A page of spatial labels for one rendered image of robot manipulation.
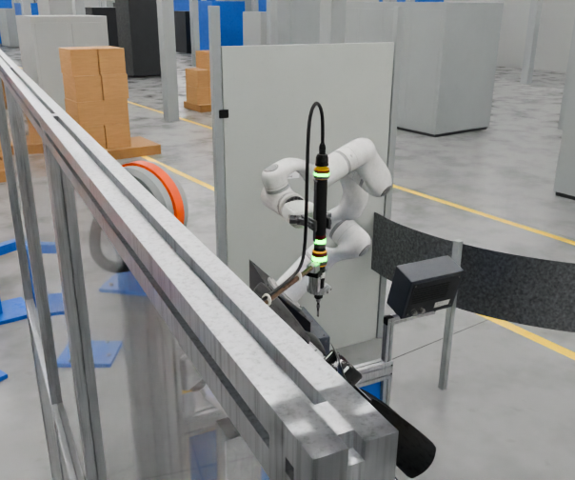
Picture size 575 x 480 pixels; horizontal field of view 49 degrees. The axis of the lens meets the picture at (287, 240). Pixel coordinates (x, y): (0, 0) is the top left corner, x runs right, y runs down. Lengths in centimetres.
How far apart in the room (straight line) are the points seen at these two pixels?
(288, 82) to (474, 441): 222
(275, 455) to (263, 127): 338
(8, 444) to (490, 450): 257
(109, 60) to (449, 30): 559
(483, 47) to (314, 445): 1209
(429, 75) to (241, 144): 831
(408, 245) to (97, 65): 675
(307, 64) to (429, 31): 806
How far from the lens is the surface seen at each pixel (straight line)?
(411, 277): 248
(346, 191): 239
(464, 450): 366
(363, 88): 392
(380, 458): 28
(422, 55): 1180
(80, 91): 974
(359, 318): 442
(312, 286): 182
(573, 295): 372
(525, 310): 376
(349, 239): 256
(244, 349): 33
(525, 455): 373
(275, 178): 192
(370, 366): 260
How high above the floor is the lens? 221
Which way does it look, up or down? 20 degrees down
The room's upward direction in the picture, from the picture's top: straight up
